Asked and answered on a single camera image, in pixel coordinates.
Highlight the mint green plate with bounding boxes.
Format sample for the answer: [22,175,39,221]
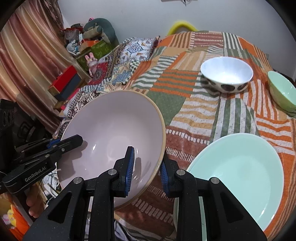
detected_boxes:
[186,133,284,231]

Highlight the pink beige bowl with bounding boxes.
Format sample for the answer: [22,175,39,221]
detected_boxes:
[57,90,166,209]

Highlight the mint green bowl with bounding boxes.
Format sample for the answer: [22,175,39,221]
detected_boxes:
[267,71,295,112]

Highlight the white bowl with dark spots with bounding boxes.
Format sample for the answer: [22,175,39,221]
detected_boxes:
[200,57,253,93]

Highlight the person's left hand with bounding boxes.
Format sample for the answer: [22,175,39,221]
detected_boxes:
[26,184,45,218]

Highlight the striped brown curtain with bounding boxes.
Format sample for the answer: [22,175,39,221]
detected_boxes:
[1,1,75,133]

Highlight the pink rabbit toy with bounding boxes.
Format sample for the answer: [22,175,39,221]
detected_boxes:
[85,52,98,77]

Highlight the patterned geometric quilt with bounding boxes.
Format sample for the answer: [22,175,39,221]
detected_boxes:
[53,36,160,139]

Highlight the green storage box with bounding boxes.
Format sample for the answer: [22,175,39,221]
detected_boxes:
[75,40,115,72]

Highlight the grey plush toy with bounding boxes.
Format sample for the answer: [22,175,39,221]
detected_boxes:
[83,18,118,45]

